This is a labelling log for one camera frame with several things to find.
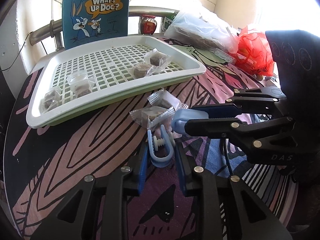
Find red plastic bag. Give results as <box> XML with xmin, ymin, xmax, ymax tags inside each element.
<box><xmin>229</xmin><ymin>25</ymin><xmax>274</xmax><ymax>76</ymax></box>

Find clear plastic bag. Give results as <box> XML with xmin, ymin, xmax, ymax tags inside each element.
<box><xmin>164</xmin><ymin>7</ymin><xmax>239</xmax><ymax>54</ymax></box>

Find blue Bugs Bunny tote bag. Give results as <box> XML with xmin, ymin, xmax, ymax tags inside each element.
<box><xmin>62</xmin><ymin>0</ymin><xmax>129</xmax><ymax>49</ymax></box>

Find white perforated plastic tray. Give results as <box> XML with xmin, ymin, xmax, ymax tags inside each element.
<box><xmin>26</xmin><ymin>35</ymin><xmax>206</xmax><ymax>128</ymax></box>

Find brown snack packet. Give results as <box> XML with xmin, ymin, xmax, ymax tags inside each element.
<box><xmin>144</xmin><ymin>48</ymin><xmax>171</xmax><ymax>76</ymax></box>
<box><xmin>148</xmin><ymin>88</ymin><xmax>189</xmax><ymax>111</ymax></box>
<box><xmin>130</xmin><ymin>106</ymin><xmax>175</xmax><ymax>131</ymax></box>
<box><xmin>130</xmin><ymin>62</ymin><xmax>155</xmax><ymax>79</ymax></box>
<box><xmin>39</xmin><ymin>87</ymin><xmax>62</xmax><ymax>114</ymax></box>
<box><xmin>70</xmin><ymin>79</ymin><xmax>95</xmax><ymax>98</ymax></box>

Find red sauce jar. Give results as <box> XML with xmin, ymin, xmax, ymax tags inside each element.
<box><xmin>138</xmin><ymin>15</ymin><xmax>157</xmax><ymax>35</ymax></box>

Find cartoon print bedsheet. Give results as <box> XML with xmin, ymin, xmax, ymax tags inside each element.
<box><xmin>2</xmin><ymin>33</ymin><xmax>301</xmax><ymax>240</ymax></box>

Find light blue plastic clip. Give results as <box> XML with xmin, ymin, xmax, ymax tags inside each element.
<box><xmin>171</xmin><ymin>108</ymin><xmax>209</xmax><ymax>135</ymax></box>

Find metal bed rail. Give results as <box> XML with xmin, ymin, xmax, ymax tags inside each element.
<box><xmin>29</xmin><ymin>6</ymin><xmax>178</xmax><ymax>50</ymax></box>

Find clear round dish left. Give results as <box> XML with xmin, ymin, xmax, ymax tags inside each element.
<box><xmin>67</xmin><ymin>70</ymin><xmax>88</xmax><ymax>85</ymax></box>

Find light blue U clip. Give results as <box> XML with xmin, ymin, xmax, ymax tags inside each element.
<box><xmin>147</xmin><ymin>125</ymin><xmax>176</xmax><ymax>168</ymax></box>

